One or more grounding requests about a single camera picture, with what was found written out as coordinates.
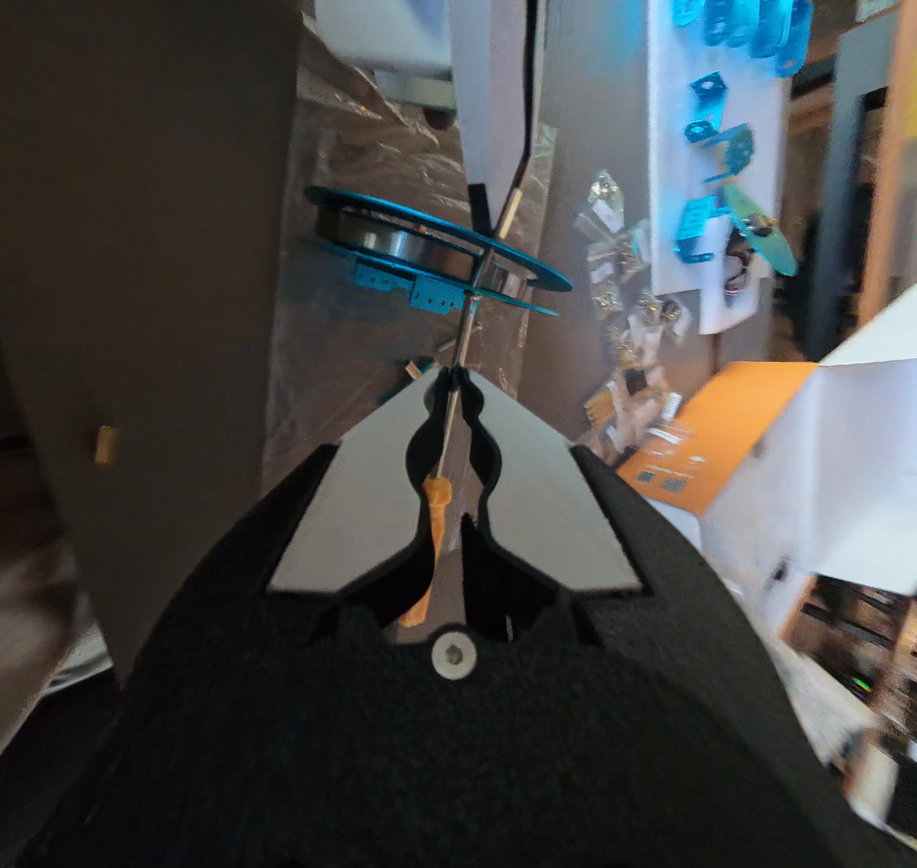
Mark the white foam sheet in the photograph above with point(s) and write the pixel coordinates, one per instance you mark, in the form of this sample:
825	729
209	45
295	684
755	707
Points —
716	166

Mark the blue angled bracket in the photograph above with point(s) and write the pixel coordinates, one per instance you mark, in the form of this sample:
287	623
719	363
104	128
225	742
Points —
734	152

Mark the pile of small hardware bags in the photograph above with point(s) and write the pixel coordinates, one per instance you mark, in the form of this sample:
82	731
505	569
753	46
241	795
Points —
630	352

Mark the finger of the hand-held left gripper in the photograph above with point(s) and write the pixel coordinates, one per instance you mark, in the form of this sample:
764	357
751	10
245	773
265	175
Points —
380	8
491	59

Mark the clear plastic bag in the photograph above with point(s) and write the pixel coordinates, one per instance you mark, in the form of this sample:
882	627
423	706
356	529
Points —
344	166

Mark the teal oval plate with servo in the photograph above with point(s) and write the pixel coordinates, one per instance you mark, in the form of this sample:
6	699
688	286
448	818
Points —
763	234

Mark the orange white cardboard box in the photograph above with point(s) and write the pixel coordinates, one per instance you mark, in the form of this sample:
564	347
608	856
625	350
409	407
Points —
824	452

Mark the wide blue U bracket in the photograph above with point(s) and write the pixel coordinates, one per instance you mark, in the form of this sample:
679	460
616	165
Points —
698	227

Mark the blue round turntable assembly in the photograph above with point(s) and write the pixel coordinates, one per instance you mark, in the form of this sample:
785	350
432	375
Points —
401	241

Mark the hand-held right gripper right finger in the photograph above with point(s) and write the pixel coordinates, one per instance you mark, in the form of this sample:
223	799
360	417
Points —
559	517

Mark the small blue bracket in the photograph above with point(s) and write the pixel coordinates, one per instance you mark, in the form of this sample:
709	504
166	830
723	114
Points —
709	98

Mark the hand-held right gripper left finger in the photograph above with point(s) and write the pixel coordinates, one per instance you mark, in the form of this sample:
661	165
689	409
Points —
351	517

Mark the long orange rod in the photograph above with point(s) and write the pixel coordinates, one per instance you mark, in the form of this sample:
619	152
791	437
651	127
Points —
433	524

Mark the person's left hand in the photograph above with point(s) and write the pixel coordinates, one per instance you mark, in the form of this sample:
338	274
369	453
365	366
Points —
438	119

